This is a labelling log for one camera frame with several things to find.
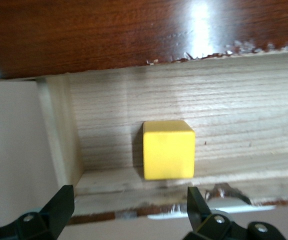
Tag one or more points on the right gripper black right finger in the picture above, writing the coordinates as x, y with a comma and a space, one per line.
195, 207

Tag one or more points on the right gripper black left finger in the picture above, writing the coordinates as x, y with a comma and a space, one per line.
61, 205

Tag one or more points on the yellow wooden block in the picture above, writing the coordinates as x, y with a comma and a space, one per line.
169, 155

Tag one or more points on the light wooden drawer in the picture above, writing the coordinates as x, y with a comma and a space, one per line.
234, 112

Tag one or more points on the dark brown wooden cabinet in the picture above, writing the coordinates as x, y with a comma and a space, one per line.
84, 32

